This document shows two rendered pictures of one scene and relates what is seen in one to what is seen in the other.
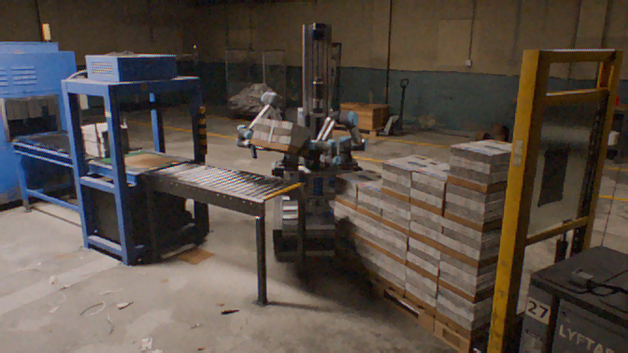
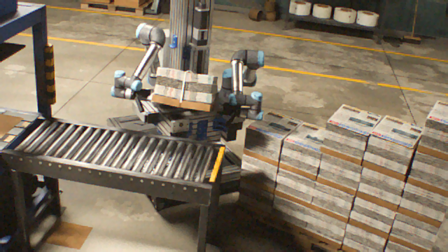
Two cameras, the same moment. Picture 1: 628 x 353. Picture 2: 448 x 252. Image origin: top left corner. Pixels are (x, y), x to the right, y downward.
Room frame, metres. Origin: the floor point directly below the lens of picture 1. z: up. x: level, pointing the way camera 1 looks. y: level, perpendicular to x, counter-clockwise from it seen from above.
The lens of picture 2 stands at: (0.92, 1.51, 2.44)
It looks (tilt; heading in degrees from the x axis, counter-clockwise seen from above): 27 degrees down; 332
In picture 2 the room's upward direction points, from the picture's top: 6 degrees clockwise
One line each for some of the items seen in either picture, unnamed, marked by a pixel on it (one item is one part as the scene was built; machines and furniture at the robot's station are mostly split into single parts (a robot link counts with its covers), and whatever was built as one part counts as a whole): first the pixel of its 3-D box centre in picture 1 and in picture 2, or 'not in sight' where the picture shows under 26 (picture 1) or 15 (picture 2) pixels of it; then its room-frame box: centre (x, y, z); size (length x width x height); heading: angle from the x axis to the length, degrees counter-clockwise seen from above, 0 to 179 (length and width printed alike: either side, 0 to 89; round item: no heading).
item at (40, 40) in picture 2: (200, 158); (44, 108); (4.47, 1.15, 0.77); 0.09 x 0.09 x 1.55; 56
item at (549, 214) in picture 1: (563, 165); not in sight; (2.34, -1.26, 1.28); 0.57 x 0.01 x 0.65; 123
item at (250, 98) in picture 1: (255, 85); not in sight; (11.63, 1.53, 0.85); 1.21 x 0.83 x 1.71; 56
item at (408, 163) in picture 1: (414, 162); (355, 119); (3.21, -0.67, 1.06); 0.37 x 0.29 x 0.01; 125
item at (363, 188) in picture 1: (398, 241); (320, 192); (3.33, -0.62, 0.42); 1.17 x 0.39 x 0.83; 33
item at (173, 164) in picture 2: (256, 189); (174, 161); (3.49, 0.48, 0.77); 0.47 x 0.05 x 0.05; 146
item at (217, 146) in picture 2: (241, 177); (128, 138); (3.91, 0.66, 0.74); 1.34 x 0.05 x 0.12; 56
